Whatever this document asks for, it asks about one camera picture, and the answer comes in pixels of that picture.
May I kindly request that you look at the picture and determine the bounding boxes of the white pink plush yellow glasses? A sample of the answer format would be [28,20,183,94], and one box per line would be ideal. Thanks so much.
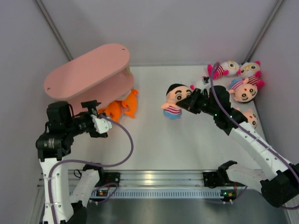
[237,61,265,90]

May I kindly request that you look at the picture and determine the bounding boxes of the white pink plush face down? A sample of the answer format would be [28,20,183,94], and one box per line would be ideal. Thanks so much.
[190,79,211,92]

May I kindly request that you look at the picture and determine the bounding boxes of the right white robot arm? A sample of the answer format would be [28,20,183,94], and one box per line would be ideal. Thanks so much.
[176,85,299,210]

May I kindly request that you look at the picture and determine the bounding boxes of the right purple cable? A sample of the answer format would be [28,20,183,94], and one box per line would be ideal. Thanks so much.
[209,62,299,208]

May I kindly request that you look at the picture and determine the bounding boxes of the boy plush black hair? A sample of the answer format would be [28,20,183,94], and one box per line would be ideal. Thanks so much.
[161,84,192,120]

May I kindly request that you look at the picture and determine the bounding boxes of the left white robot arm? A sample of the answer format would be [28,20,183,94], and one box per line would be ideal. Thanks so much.
[36,100,112,224]

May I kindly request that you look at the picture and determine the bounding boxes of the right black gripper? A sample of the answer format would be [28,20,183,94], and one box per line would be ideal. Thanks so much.
[177,88,218,117]

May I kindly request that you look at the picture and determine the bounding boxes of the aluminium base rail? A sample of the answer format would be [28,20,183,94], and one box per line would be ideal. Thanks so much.
[37,169,264,188]

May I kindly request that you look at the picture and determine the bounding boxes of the orange plush toy right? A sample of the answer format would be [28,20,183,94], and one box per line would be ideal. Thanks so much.
[121,89,139,118]

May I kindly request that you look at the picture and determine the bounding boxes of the white slotted cable duct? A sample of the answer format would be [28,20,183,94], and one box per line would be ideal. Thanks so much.
[89,188,236,200]

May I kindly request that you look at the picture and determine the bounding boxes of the boy plush red dot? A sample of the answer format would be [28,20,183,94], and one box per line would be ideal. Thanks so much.
[228,78,258,103]

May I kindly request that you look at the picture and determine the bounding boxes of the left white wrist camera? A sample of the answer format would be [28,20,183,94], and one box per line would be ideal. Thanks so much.
[91,115,112,134]

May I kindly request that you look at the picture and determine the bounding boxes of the orange plush toy middle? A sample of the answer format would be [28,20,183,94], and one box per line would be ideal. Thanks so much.
[98,100,123,123]

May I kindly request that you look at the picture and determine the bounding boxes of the orange plush toy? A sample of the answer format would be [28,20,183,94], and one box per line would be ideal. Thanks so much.
[98,100,123,123]
[121,89,139,118]

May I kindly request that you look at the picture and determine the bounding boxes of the pink two-tier wooden shelf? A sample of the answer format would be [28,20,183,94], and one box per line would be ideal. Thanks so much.
[44,43,135,113]

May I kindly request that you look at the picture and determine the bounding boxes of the purple cable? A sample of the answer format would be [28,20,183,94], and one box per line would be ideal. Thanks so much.
[209,62,299,208]
[48,116,134,224]

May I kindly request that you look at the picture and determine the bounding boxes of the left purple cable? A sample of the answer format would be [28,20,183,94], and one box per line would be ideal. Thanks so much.
[48,116,134,224]

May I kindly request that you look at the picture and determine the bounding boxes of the white pink plush back left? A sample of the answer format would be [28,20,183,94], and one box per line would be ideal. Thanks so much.
[213,61,240,80]

